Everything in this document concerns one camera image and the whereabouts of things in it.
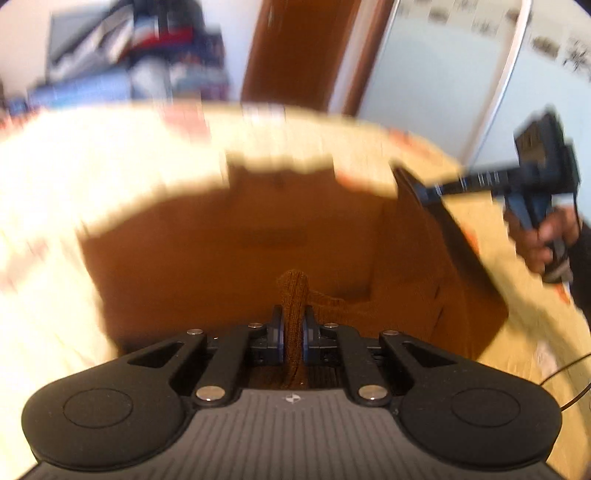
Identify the grey framed panel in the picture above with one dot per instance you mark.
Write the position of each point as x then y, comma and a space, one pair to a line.
78, 37

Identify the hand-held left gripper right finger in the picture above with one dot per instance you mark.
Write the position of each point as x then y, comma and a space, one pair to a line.
308, 334

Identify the blue quilted blanket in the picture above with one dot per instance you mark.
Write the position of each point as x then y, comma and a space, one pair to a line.
78, 90

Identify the white wardrobe sliding door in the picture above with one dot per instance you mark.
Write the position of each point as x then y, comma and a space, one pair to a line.
438, 69

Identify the pile of mixed clothes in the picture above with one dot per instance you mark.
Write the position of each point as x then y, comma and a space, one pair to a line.
175, 41

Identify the brown wooden door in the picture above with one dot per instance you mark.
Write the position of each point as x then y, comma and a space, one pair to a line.
295, 50

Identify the brown knit sweater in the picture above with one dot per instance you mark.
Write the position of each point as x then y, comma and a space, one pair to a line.
231, 258

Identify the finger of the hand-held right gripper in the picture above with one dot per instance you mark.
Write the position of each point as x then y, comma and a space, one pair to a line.
429, 191

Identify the brown wooden door frame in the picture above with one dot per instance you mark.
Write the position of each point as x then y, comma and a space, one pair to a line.
358, 55

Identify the yellow floral bedspread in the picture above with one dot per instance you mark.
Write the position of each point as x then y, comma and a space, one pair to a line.
69, 184

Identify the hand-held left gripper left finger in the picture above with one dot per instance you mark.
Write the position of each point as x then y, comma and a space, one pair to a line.
277, 332

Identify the person's right hand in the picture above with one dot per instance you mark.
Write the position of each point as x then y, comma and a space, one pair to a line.
531, 249

